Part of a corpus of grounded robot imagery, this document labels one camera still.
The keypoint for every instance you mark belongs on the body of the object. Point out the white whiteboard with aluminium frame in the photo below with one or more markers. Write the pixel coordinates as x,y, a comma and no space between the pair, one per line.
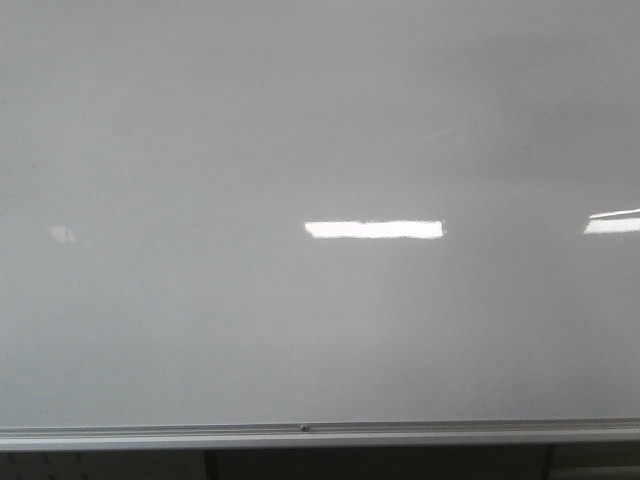
231,224

